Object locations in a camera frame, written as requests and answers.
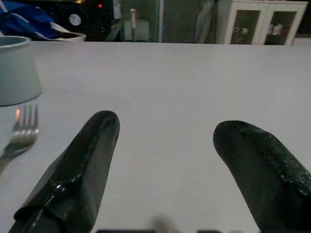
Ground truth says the black appliance with red light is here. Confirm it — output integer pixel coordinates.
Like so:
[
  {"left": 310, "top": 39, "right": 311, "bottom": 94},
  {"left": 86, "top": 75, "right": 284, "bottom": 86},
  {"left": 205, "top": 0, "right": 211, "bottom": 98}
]
[{"left": 52, "top": 0, "right": 115, "bottom": 41}]

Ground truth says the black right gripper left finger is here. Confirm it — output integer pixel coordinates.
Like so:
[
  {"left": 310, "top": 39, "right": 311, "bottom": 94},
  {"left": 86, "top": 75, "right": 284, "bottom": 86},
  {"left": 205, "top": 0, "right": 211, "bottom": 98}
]
[{"left": 8, "top": 110, "right": 121, "bottom": 233}]

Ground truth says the silver metal fork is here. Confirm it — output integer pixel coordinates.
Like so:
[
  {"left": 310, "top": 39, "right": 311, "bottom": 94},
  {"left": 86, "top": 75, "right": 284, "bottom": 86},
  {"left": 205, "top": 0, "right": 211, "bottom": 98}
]
[{"left": 0, "top": 103, "right": 40, "bottom": 173}]

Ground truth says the pale grey-blue cup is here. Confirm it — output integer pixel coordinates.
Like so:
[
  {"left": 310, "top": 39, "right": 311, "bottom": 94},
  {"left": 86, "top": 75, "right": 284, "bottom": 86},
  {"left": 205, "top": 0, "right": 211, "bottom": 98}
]
[{"left": 0, "top": 35, "right": 42, "bottom": 107}]

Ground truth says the blue and white bag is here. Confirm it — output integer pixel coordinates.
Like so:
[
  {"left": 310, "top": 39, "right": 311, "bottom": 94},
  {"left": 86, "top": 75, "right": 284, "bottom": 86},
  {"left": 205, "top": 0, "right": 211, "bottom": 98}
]
[{"left": 0, "top": 0, "right": 87, "bottom": 41}]

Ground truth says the pale-handled upright tool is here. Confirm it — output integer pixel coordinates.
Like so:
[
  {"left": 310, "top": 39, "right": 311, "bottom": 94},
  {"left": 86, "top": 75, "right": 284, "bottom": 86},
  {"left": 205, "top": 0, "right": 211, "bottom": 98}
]
[{"left": 129, "top": 8, "right": 137, "bottom": 41}]

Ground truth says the white glass-door cabinet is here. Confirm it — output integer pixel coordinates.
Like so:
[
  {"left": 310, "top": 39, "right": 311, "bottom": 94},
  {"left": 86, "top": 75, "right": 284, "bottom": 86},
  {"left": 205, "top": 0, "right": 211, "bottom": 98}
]
[{"left": 217, "top": 0, "right": 308, "bottom": 46}]

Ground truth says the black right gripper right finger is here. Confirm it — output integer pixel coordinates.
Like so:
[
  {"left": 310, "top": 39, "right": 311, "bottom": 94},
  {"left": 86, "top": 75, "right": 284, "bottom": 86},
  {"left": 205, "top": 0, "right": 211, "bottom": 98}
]
[{"left": 213, "top": 120, "right": 311, "bottom": 233}]

